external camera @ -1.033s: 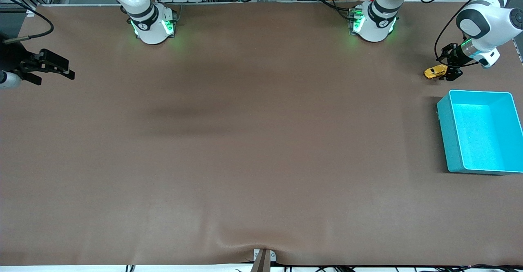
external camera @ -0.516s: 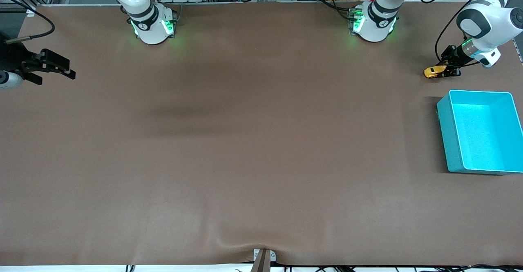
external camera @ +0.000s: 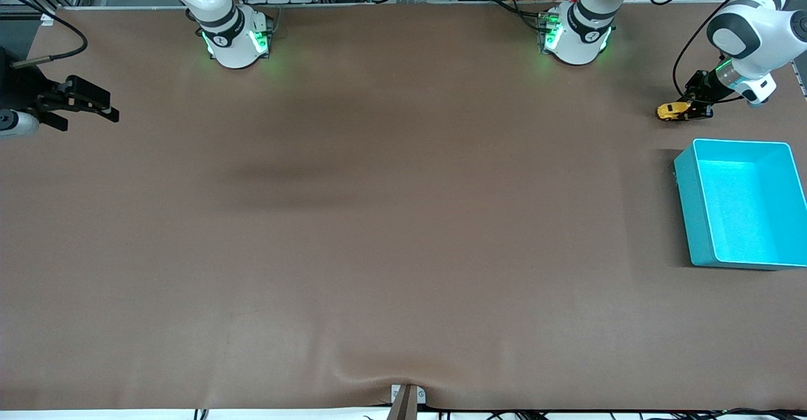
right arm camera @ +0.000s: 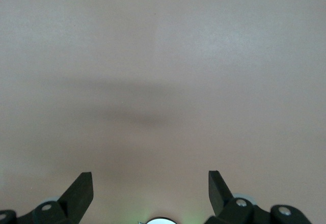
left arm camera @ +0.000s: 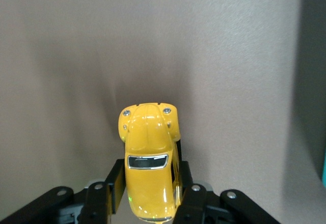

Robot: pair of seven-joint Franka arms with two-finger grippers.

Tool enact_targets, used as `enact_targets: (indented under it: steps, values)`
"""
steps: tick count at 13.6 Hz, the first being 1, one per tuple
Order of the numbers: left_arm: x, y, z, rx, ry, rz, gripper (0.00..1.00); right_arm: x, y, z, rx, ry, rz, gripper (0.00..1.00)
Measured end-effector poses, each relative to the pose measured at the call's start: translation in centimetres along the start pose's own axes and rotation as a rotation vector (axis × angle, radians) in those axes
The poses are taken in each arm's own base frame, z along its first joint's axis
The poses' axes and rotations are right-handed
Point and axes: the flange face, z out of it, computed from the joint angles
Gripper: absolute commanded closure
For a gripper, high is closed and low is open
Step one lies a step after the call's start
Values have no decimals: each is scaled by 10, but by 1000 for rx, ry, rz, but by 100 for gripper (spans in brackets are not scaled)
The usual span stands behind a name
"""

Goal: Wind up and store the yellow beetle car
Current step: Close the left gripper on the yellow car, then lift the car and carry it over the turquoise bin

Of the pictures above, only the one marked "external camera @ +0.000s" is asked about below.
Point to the brown table mat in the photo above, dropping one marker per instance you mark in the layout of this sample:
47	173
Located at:
403	218

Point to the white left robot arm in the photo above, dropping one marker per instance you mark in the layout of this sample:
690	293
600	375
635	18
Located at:
763	23

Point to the teal plastic bin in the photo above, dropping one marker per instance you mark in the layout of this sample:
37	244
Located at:
744	218

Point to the metal table edge bracket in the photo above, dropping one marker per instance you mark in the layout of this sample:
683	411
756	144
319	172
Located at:
408	401

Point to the yellow beetle toy car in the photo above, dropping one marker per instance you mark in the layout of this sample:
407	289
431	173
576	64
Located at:
669	111

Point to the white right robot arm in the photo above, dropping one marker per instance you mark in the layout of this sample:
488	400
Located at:
233	35

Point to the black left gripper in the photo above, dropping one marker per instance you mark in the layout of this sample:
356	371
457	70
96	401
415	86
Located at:
707	87

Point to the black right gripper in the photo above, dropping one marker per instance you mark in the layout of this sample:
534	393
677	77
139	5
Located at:
25	89

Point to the white mat corner clamp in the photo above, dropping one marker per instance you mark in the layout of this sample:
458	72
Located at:
48	19

